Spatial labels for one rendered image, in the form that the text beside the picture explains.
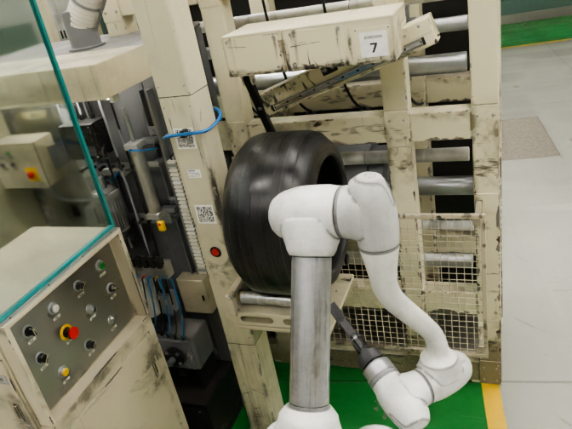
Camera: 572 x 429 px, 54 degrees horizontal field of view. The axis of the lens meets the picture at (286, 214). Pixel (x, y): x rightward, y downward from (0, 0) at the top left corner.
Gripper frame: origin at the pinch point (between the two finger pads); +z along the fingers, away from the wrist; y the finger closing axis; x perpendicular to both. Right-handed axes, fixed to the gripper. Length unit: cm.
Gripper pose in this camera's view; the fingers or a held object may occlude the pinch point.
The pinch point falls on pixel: (336, 313)
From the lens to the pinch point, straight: 178.6
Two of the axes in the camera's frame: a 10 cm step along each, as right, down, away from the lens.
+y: 3.1, 5.4, 7.8
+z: -4.8, -6.2, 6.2
